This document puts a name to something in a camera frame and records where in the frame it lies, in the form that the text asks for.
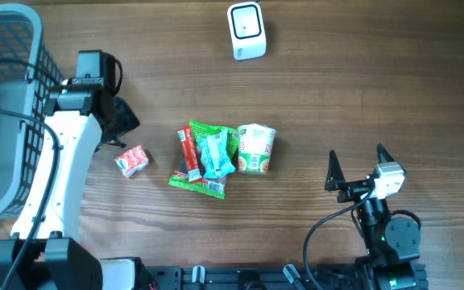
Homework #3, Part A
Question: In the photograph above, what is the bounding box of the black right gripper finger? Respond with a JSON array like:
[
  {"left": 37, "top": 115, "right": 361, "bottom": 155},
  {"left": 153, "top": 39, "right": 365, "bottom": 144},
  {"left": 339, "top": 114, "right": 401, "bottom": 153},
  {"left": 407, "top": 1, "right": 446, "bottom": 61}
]
[
  {"left": 376, "top": 143, "right": 407, "bottom": 174},
  {"left": 325, "top": 150, "right": 346, "bottom": 191}
]

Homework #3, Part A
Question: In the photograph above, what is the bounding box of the small red white box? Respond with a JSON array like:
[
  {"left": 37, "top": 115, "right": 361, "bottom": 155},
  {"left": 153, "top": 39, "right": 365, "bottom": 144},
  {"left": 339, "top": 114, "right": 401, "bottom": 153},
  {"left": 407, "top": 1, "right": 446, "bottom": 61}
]
[{"left": 114, "top": 145, "right": 149, "bottom": 178}]

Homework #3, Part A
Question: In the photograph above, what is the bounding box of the red stick packet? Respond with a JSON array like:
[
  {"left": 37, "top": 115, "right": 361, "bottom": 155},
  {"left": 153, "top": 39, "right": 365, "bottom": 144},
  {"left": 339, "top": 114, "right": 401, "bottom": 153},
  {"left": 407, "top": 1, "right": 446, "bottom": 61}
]
[{"left": 177, "top": 126, "right": 203, "bottom": 184}]

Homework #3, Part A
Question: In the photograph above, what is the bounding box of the cup noodles container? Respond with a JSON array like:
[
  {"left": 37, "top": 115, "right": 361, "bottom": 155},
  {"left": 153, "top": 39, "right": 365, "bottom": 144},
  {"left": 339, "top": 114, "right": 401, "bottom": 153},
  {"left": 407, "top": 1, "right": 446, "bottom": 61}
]
[{"left": 238, "top": 123, "right": 276, "bottom": 174}]

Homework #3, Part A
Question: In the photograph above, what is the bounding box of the green snack bag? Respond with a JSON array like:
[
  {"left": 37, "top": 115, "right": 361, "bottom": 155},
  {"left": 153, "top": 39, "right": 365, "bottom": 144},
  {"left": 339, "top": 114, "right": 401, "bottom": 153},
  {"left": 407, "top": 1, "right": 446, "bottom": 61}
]
[{"left": 168, "top": 120, "right": 238, "bottom": 199}]

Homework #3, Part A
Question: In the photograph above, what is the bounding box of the light blue candy packet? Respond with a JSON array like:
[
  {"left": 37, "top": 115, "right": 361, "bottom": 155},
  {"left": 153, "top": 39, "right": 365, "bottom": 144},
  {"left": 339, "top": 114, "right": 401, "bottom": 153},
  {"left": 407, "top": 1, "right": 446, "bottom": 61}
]
[{"left": 197, "top": 130, "right": 235, "bottom": 179}]

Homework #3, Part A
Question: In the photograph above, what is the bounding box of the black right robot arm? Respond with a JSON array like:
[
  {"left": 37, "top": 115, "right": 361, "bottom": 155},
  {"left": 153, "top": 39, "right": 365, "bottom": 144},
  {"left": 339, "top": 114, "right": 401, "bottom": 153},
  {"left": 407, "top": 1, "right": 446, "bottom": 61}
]
[{"left": 325, "top": 144, "right": 429, "bottom": 290}]

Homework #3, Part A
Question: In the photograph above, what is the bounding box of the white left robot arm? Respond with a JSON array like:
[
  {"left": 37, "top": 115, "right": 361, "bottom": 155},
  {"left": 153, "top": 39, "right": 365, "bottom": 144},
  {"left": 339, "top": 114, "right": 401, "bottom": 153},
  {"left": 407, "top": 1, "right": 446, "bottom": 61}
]
[{"left": 0, "top": 50, "right": 151, "bottom": 289}]

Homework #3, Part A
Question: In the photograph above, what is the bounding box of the white barcode scanner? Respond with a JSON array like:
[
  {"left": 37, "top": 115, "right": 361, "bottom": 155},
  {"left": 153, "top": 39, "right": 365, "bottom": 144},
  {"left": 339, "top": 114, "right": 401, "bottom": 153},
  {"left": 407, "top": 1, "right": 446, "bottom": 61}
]
[{"left": 227, "top": 2, "right": 267, "bottom": 61}]

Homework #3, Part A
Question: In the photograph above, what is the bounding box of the dark grey plastic basket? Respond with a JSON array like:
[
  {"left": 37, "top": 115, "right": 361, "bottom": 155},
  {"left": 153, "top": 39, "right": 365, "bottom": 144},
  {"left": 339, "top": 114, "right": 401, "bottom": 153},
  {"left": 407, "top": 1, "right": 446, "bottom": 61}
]
[{"left": 0, "top": 3, "right": 63, "bottom": 219}]

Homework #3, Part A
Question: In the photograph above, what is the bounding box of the black right camera cable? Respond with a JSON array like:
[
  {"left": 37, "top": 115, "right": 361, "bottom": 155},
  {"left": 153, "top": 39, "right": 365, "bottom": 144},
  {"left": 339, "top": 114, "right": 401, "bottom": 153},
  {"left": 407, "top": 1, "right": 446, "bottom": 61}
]
[{"left": 303, "top": 188, "right": 378, "bottom": 290}]

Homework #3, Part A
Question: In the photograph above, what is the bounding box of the black camera cable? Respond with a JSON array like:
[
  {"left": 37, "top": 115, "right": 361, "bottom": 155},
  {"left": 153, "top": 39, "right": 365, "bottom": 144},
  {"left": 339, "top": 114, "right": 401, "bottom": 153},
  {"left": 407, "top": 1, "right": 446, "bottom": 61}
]
[
  {"left": 303, "top": 188, "right": 378, "bottom": 290},
  {"left": 0, "top": 58, "right": 124, "bottom": 290}
]

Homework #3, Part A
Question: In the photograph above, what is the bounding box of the black left camera cable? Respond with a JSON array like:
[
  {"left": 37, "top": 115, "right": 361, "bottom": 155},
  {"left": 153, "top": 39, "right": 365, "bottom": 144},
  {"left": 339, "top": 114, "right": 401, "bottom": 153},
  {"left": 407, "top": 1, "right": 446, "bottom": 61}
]
[{"left": 0, "top": 58, "right": 124, "bottom": 290}]

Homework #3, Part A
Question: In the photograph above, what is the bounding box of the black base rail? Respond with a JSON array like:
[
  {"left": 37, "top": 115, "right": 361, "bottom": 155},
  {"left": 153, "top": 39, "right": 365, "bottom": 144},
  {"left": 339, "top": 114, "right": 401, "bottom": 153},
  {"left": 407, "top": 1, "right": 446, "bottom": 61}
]
[{"left": 143, "top": 263, "right": 429, "bottom": 290}]

